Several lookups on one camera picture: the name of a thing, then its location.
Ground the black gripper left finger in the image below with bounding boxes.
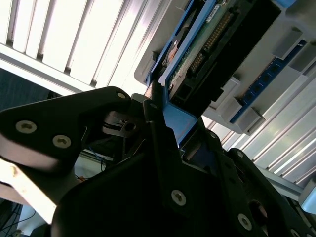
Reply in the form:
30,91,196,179
0,81,188,213

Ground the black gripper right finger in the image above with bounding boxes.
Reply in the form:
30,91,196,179
197,117,315,237

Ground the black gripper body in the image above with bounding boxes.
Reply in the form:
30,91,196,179
50,152,247,237

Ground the hard disk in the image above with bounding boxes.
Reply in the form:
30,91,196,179
144,0,298,171

